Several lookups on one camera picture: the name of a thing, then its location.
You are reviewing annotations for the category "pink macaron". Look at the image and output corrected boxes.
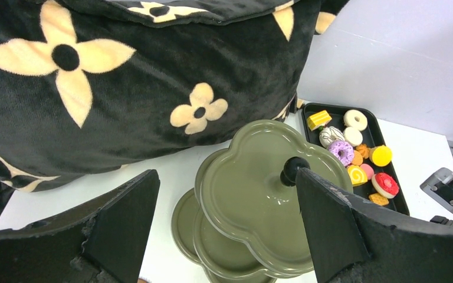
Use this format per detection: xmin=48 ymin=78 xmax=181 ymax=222
xmin=359 ymin=163 xmax=375 ymax=180

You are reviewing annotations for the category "purple sprinkled donut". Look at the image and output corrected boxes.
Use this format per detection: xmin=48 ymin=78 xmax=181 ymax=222
xmin=327 ymin=140 xmax=354 ymax=166

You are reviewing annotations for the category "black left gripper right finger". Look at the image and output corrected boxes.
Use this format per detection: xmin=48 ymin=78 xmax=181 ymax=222
xmin=296 ymin=168 xmax=453 ymax=282

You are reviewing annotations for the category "black floral pillow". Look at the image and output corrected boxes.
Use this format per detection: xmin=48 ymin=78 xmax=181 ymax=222
xmin=0 ymin=1 xmax=346 ymax=215

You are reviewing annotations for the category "orange flower biscuit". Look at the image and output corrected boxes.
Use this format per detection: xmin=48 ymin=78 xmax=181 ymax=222
xmin=355 ymin=143 xmax=370 ymax=159

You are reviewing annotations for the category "red flower donut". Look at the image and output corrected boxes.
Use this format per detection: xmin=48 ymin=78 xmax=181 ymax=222
xmin=371 ymin=173 xmax=399 ymax=199

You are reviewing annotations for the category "yellow swirl roll cake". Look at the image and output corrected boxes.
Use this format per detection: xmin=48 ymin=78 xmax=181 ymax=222
xmin=347 ymin=165 xmax=369 ymax=187

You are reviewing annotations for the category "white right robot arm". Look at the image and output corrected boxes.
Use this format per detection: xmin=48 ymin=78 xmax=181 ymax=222
xmin=296 ymin=167 xmax=453 ymax=282

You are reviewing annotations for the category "square waffle biscuit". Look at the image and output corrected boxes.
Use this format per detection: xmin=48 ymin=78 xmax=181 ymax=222
xmin=368 ymin=193 xmax=389 ymax=206

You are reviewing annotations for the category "chocolate striped white donut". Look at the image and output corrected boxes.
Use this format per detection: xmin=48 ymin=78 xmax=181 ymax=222
xmin=319 ymin=126 xmax=345 ymax=148

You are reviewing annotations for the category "white glazed donut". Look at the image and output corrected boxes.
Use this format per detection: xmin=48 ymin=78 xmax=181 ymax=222
xmin=343 ymin=109 xmax=368 ymax=131

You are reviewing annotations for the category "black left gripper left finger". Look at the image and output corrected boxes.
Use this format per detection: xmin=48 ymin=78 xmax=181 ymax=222
xmin=0 ymin=169 xmax=160 ymax=282

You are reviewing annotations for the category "yellow round macaron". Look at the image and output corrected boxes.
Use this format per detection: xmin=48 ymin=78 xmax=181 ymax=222
xmin=369 ymin=145 xmax=393 ymax=167

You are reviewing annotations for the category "green three-tier serving stand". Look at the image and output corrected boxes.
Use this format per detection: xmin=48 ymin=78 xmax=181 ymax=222
xmin=172 ymin=120 xmax=353 ymax=282

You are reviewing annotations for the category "yellow layered cake slice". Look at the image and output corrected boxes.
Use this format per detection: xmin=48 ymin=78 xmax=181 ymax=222
xmin=306 ymin=110 xmax=332 ymax=131

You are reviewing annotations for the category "round orange biscuit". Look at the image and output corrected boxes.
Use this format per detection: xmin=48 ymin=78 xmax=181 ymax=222
xmin=351 ymin=150 xmax=363 ymax=166

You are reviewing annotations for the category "white round pastry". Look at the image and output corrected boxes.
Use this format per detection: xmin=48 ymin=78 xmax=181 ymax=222
xmin=343 ymin=127 xmax=363 ymax=147

